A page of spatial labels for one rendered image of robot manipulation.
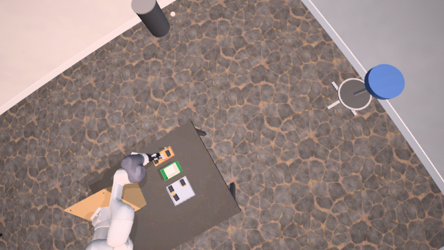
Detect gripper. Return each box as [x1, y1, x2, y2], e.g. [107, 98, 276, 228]
[147, 153, 162, 164]

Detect green open box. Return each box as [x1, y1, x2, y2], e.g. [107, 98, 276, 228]
[160, 161, 183, 181]

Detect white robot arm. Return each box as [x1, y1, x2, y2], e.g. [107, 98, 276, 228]
[85, 152, 149, 250]

